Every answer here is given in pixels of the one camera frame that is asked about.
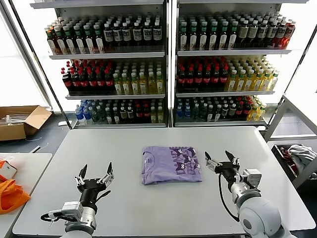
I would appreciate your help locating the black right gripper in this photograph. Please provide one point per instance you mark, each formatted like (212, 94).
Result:
(227, 169)

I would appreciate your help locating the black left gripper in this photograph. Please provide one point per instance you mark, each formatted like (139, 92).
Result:
(91, 189)

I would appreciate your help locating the purple t-shirt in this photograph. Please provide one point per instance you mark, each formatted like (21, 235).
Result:
(161, 171)

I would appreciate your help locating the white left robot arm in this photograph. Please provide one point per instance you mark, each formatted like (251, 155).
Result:
(81, 225)

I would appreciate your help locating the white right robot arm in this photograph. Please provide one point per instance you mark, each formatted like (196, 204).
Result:
(260, 218)

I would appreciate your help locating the green tea bottle white cap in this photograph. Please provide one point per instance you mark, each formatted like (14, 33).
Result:
(217, 113)
(108, 116)
(115, 116)
(210, 113)

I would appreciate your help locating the dark tea bottle white cap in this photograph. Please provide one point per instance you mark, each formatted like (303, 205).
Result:
(130, 115)
(123, 115)
(224, 111)
(232, 111)

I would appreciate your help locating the small cola bottle red cap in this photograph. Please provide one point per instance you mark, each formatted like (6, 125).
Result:
(239, 111)
(138, 115)
(246, 111)
(146, 115)

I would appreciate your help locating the green tinted water bottle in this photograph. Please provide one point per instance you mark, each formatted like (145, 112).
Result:
(101, 116)
(203, 113)
(195, 113)
(94, 116)

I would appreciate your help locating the black storage bin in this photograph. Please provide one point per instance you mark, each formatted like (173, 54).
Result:
(280, 158)

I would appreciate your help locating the small white side table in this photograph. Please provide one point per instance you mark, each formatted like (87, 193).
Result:
(37, 171)

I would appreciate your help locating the pale yellow drink bottle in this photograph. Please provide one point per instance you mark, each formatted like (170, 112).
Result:
(160, 115)
(260, 112)
(253, 113)
(153, 115)

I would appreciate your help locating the blue water bottle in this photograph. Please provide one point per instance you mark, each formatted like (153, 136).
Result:
(78, 115)
(187, 113)
(178, 113)
(86, 116)

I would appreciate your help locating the red crumpled garment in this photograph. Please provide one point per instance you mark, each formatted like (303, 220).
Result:
(286, 151)

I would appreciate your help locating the small white floor object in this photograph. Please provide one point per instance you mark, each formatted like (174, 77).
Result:
(62, 123)

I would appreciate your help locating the short grey metal bar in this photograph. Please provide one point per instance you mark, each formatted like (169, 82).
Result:
(36, 148)

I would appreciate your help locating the grey white crumpled garment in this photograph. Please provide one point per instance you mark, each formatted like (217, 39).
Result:
(301, 153)

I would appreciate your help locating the yellow juice bottle green label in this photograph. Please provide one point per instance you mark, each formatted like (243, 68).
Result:
(240, 83)
(142, 86)
(231, 83)
(117, 87)
(257, 83)
(248, 83)
(273, 82)
(126, 87)
(265, 82)
(160, 86)
(134, 86)
(151, 86)

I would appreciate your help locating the orange fabric bag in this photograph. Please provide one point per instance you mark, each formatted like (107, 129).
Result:
(10, 196)

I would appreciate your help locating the white and orange box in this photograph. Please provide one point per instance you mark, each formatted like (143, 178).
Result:
(7, 171)

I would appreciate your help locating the brown cardboard box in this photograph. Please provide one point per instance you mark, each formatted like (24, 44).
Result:
(15, 131)

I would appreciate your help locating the white plastic strips bundle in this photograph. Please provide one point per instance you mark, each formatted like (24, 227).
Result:
(15, 116)

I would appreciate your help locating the grey metal shelf rack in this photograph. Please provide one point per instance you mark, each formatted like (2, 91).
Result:
(106, 56)
(232, 52)

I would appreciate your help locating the dark bottle green white label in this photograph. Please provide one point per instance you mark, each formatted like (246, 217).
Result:
(89, 42)
(193, 38)
(69, 43)
(183, 38)
(60, 43)
(203, 38)
(99, 42)
(79, 42)
(223, 38)
(213, 38)
(232, 37)

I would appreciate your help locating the dark bottle beige label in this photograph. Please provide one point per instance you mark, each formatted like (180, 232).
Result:
(243, 34)
(252, 33)

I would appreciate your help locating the dark bottle blue white label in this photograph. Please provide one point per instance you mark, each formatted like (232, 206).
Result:
(272, 32)
(117, 35)
(156, 34)
(137, 34)
(280, 32)
(108, 35)
(126, 35)
(147, 34)
(262, 33)

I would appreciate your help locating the reddish brown drink bottle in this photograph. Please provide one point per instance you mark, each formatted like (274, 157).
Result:
(51, 41)

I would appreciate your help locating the red drink bottle white cap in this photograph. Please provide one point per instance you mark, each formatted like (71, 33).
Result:
(288, 34)

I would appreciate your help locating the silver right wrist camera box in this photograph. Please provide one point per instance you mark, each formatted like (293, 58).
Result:
(252, 176)

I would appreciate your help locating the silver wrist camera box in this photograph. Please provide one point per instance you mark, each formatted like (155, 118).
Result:
(252, 176)
(73, 209)

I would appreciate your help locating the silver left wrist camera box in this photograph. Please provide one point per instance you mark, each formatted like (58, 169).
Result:
(73, 209)

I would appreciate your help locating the grey metal frame cart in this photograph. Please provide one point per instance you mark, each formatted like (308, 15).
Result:
(292, 104)

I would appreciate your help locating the dark slanted window post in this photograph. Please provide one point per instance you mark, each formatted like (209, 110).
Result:
(300, 57)
(37, 59)

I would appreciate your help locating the light grey window post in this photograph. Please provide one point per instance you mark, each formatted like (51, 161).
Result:
(26, 59)

